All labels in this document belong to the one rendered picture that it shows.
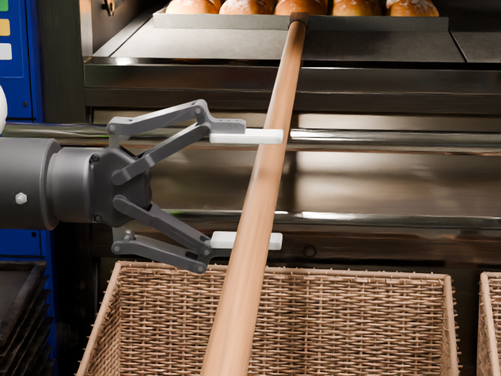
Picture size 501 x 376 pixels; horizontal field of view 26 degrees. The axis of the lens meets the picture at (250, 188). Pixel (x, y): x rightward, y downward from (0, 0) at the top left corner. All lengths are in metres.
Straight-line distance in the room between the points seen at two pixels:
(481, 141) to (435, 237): 0.45
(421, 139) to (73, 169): 0.48
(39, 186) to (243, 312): 0.35
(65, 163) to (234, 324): 0.37
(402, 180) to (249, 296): 0.97
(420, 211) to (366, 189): 0.09
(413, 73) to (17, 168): 0.81
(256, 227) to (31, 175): 0.25
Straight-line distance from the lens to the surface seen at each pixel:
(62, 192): 1.07
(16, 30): 1.74
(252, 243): 0.89
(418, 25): 2.05
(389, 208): 1.75
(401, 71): 1.71
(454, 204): 1.76
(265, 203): 0.99
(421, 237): 1.79
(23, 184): 1.07
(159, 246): 1.10
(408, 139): 1.35
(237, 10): 2.06
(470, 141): 1.36
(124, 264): 1.81
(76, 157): 1.07
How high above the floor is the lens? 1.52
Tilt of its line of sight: 18 degrees down
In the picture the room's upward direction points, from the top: straight up
